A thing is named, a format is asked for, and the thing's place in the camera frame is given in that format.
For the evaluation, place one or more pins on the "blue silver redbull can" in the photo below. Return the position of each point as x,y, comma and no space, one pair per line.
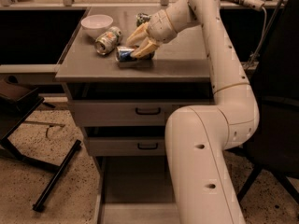
123,54

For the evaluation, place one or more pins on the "top grey drawer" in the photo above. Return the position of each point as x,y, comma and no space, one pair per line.
133,104

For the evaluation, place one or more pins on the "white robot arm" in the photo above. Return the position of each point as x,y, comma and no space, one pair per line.
197,135

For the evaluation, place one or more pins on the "black chair on left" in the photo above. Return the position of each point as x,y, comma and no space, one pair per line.
17,103

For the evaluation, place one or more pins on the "middle grey drawer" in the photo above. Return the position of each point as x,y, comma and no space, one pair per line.
125,141

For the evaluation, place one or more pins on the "white bowl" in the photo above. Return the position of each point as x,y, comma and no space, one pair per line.
95,25

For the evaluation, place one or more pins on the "grey drawer cabinet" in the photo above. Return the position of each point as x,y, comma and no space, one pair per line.
183,60

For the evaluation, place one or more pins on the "black office chair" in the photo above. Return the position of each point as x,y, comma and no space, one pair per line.
275,145

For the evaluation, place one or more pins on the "green soda can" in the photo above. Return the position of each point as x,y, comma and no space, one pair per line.
142,18

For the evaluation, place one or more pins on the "bottom grey drawer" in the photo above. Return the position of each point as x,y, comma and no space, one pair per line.
135,190

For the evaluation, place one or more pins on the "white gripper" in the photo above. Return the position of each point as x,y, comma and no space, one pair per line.
160,27

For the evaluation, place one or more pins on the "grey drawer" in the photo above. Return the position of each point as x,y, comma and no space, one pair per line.
125,141
135,190
133,104

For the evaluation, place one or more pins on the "white orange soda can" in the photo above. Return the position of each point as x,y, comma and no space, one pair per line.
109,40

